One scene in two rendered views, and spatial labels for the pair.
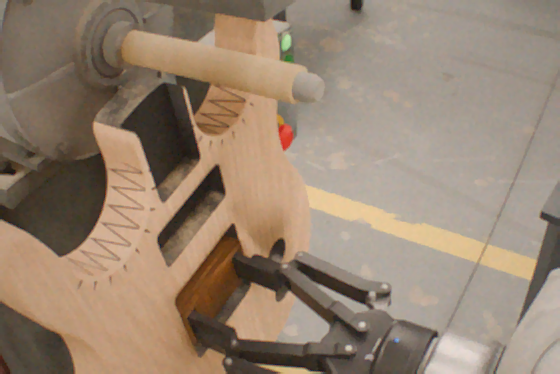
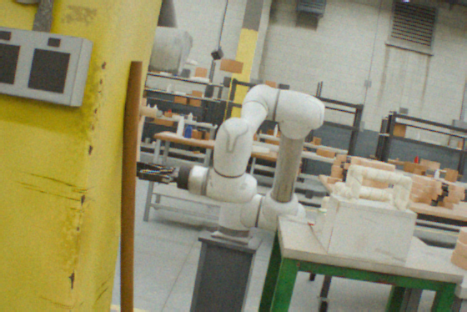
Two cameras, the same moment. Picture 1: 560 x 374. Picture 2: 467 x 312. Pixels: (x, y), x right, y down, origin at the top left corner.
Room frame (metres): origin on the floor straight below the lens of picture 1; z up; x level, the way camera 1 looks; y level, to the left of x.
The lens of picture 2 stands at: (-1.25, 0.65, 1.32)
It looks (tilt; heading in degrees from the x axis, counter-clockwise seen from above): 5 degrees down; 330
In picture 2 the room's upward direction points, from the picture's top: 11 degrees clockwise
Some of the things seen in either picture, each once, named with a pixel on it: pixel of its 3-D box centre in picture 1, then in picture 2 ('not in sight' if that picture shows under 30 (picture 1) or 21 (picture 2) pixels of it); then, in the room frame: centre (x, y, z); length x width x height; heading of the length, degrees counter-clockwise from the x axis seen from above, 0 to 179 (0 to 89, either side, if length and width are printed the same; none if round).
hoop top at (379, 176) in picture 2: not in sight; (384, 177); (-0.06, -0.58, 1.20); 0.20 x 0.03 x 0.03; 61
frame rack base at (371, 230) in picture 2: not in sight; (367, 228); (-0.02, -0.60, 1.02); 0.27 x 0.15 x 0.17; 62
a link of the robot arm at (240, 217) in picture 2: not in sight; (240, 204); (0.94, -0.69, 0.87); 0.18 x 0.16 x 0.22; 53
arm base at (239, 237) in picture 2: not in sight; (228, 231); (0.96, -0.67, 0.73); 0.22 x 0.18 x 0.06; 51
